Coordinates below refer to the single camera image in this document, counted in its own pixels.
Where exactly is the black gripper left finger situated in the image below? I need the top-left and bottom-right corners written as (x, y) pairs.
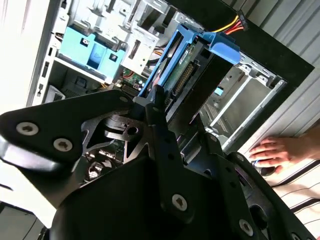
top-left (0, 84), bottom-right (197, 226)

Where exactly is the round black tool blue ring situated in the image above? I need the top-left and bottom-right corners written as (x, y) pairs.
top-left (252, 159), bottom-right (277, 177)

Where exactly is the hard disk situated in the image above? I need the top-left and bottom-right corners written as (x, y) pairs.
top-left (138, 22), bottom-right (241, 126)

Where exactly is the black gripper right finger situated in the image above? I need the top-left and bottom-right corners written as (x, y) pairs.
top-left (199, 119), bottom-right (313, 240)

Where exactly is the orange power wire black connector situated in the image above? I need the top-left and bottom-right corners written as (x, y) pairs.
top-left (211, 9), bottom-right (248, 35)

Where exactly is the person's hand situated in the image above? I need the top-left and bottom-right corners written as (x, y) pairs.
top-left (248, 136), bottom-right (295, 174)

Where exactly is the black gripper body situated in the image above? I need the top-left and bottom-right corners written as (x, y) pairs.
top-left (49, 156), bottom-right (238, 240)

